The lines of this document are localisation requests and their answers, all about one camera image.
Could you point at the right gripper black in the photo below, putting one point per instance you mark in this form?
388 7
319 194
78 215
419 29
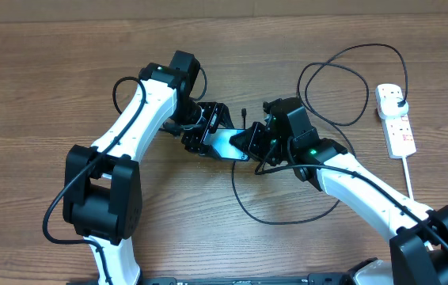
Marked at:
253 147

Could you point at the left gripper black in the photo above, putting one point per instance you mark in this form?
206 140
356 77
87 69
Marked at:
194 141

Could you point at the Samsung Galaxy smartphone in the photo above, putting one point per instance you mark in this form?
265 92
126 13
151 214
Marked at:
220 146

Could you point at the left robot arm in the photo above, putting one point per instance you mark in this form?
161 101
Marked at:
102 196

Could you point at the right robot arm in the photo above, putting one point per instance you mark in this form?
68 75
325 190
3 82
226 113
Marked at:
417 235

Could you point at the white charger plug adapter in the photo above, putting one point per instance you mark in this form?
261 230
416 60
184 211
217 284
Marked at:
389 108

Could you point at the white power strip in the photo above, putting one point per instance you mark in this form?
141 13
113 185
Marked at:
397 131

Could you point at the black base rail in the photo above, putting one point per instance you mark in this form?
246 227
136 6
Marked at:
328 278

